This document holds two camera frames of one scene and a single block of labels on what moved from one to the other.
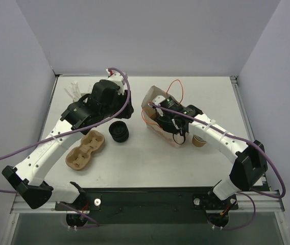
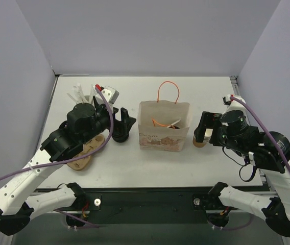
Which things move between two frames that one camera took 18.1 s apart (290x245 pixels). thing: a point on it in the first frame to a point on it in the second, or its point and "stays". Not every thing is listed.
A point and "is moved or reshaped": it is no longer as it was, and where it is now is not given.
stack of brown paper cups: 198,141 stays
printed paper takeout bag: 178,140 is moved or reshaped
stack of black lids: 119,131 stays
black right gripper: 163,118 to 215,129
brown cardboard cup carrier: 78,158 stays
